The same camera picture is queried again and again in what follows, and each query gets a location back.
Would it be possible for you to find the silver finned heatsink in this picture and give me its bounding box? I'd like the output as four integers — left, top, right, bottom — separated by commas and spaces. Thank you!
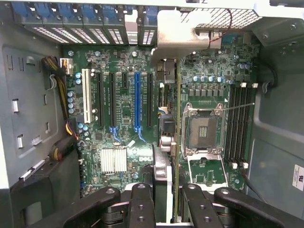
100, 147, 128, 174

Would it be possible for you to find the CPU socket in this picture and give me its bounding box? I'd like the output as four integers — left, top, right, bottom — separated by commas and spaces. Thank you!
181, 101, 226, 158

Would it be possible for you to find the black RAM slot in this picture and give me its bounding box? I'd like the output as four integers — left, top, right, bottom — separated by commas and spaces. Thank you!
237, 82, 248, 170
224, 85, 236, 167
158, 82, 166, 108
230, 84, 242, 169
242, 82, 259, 170

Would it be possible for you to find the black plastic shroud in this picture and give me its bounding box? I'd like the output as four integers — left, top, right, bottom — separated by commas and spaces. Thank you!
9, 148, 83, 228

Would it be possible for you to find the green motherboard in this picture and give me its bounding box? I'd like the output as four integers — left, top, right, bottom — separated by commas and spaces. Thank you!
60, 44, 261, 199

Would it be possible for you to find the white warning sticker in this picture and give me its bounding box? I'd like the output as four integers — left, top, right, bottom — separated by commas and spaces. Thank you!
292, 163, 304, 191

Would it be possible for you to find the open grey PC case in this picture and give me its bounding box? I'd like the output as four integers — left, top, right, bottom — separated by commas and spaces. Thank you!
0, 0, 304, 228

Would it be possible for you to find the blue expansion slot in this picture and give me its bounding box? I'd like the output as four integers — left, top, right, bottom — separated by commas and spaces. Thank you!
133, 72, 143, 130

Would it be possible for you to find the long black expansion slot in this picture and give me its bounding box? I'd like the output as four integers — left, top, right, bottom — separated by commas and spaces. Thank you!
146, 72, 153, 128
95, 72, 105, 128
108, 72, 117, 128

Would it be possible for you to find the thin locking lever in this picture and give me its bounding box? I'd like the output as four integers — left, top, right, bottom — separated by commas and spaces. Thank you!
222, 102, 256, 112

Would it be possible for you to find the white expansion slot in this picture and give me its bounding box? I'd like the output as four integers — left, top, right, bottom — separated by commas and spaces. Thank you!
81, 68, 93, 124

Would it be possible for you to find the silver power supply unit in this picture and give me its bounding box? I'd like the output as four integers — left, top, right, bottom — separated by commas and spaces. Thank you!
0, 4, 67, 190

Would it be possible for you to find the white power connector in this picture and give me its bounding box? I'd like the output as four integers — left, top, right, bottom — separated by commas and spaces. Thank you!
60, 57, 73, 76

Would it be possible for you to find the grey perforated slot cover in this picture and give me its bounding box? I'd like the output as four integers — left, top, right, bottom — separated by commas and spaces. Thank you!
83, 23, 112, 45
137, 25, 157, 46
42, 21, 84, 45
63, 22, 98, 45
103, 23, 126, 46
21, 20, 71, 45

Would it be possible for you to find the black sleeved power cable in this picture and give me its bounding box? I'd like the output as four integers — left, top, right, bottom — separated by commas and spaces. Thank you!
41, 56, 70, 120
48, 120, 81, 162

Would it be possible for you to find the black clipped wire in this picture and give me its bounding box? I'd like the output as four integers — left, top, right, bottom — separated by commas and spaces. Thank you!
262, 66, 278, 94

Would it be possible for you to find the thin red wire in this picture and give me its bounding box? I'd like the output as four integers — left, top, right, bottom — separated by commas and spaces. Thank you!
208, 8, 233, 45

